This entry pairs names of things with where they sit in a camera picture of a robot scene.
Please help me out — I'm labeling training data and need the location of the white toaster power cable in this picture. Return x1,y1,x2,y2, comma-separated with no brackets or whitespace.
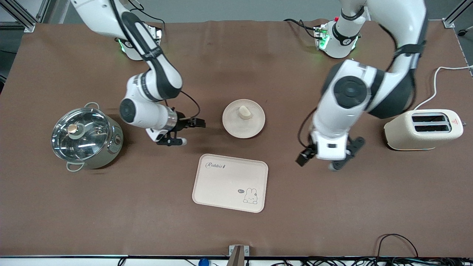
413,65,473,110

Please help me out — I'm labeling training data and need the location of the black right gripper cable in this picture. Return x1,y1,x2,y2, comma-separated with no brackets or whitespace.
179,91,201,120

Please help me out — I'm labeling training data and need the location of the grey metal camera bracket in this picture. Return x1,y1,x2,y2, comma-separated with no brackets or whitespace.
228,245,250,266

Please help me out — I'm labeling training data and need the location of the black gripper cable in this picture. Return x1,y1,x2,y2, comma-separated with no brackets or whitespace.
179,91,201,120
298,107,319,150

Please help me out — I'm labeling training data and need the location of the black left arm base cable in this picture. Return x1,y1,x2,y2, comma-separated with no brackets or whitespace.
284,18,319,40

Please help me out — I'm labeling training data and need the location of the beige rabbit print tray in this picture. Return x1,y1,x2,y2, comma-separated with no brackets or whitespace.
192,153,269,213

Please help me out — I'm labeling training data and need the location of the brown table mat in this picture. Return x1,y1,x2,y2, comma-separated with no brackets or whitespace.
0,20,473,258

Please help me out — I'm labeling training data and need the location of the black right arm base cable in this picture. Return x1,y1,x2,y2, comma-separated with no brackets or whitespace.
127,0,166,30

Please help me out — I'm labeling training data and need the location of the black looped cable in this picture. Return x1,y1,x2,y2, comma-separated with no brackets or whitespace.
377,233,419,259

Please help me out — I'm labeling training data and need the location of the cream two-slot toaster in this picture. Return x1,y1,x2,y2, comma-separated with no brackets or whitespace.
384,109,464,151

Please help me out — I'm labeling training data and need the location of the glass pot lid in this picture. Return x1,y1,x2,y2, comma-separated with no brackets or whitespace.
51,107,111,163

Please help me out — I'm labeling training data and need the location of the steel electric cooking pot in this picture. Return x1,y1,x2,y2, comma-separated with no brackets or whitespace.
51,102,124,172

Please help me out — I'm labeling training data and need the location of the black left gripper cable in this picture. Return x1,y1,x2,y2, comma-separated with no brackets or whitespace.
298,107,319,150

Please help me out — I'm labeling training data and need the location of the aluminium frame profile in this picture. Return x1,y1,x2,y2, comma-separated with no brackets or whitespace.
0,0,50,33
442,0,473,28

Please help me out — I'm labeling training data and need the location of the round beige plate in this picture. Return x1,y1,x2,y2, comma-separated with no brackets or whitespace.
222,99,266,139

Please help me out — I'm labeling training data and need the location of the black arm base cable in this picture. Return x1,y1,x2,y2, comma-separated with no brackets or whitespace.
127,0,166,30
284,18,319,40

